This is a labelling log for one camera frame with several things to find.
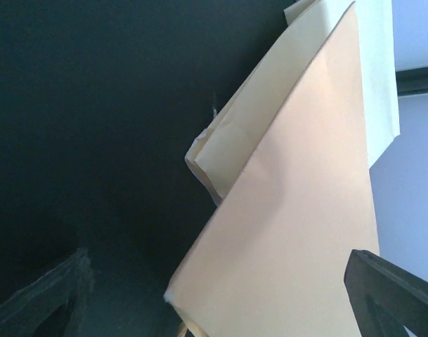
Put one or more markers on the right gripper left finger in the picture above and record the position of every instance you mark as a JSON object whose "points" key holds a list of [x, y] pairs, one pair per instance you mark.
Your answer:
{"points": [[52, 305]]}

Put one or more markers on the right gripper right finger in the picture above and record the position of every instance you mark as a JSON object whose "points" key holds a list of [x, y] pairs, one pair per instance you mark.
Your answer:
{"points": [[386, 299]]}

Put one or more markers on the orange paper bag white handles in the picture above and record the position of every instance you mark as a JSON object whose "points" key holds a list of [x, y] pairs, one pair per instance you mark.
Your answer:
{"points": [[272, 258]]}

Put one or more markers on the tan paper bag brown handles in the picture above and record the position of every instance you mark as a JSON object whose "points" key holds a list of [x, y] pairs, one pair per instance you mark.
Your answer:
{"points": [[218, 155]]}

